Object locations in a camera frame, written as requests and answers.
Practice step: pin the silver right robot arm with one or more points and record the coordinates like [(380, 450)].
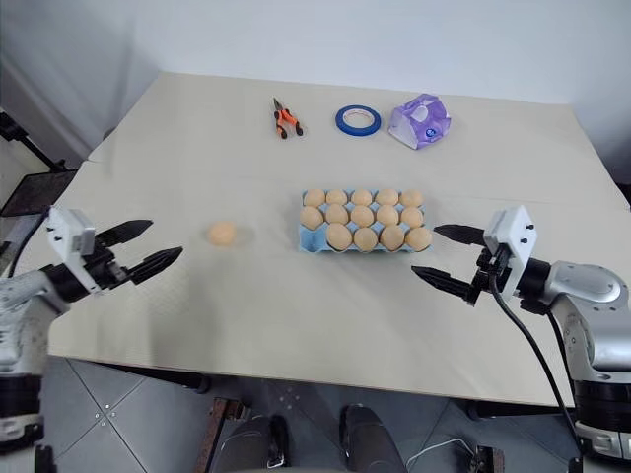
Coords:
[(586, 300)]

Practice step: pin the orange black pliers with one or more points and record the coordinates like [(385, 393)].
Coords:
[(286, 120)]

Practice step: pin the blue egg carton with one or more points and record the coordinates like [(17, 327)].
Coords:
[(310, 239)]

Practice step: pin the black table frame bar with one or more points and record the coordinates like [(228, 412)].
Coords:
[(172, 379)]

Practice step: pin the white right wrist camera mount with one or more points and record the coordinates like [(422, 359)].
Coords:
[(515, 236)]

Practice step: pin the blue tape roll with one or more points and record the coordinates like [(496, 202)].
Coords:
[(342, 123)]

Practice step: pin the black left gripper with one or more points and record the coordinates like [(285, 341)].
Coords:
[(106, 271)]

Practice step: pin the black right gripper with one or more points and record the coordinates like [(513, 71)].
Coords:
[(493, 276)]

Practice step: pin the dark rounded shape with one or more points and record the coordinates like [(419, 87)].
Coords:
[(367, 438), (254, 443)]

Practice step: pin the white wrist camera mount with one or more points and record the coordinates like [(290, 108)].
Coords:
[(69, 236), (515, 236)]

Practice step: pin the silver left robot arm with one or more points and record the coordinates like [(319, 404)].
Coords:
[(20, 305)]

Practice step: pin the rusty metal bracket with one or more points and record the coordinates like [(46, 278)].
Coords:
[(217, 433)]

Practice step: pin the black metal stand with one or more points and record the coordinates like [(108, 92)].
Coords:
[(29, 140)]

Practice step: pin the purple tissue pack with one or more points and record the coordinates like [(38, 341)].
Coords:
[(419, 130)]

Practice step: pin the black flat tray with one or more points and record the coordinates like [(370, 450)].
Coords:
[(34, 192)]

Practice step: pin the brown egg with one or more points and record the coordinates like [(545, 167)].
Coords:
[(411, 198), (222, 233), (362, 215), (337, 214), (418, 239), (366, 238), (361, 197), (387, 197), (311, 217), (393, 236), (412, 216), (314, 197), (387, 215), (337, 197), (339, 236)]

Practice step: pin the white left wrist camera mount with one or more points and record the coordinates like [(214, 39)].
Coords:
[(69, 236)]

